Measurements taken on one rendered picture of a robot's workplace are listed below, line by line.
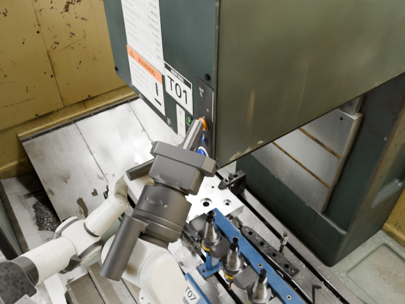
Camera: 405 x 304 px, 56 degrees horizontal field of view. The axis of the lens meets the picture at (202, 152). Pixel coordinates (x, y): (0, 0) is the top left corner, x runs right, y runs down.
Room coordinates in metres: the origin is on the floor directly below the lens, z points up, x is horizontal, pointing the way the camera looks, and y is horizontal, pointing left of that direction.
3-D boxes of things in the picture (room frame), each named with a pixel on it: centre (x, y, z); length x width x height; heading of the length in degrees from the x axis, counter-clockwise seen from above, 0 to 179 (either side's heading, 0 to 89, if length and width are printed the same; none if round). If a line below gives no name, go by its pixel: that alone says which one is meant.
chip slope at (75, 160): (1.45, 0.38, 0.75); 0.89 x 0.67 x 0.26; 125
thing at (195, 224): (0.70, 0.01, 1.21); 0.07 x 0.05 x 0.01; 125
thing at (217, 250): (0.61, -0.05, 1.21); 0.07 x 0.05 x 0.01; 125
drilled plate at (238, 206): (1.00, 0.01, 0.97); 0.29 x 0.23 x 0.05; 35
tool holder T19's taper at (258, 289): (0.47, -0.15, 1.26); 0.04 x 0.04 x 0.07
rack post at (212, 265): (0.73, -0.04, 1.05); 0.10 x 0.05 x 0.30; 125
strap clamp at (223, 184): (1.07, -0.12, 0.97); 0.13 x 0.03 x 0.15; 125
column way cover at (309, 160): (1.16, -0.37, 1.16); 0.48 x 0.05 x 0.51; 35
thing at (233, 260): (0.56, -0.09, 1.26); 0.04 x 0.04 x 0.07
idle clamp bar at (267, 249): (0.76, -0.24, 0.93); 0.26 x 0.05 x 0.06; 40
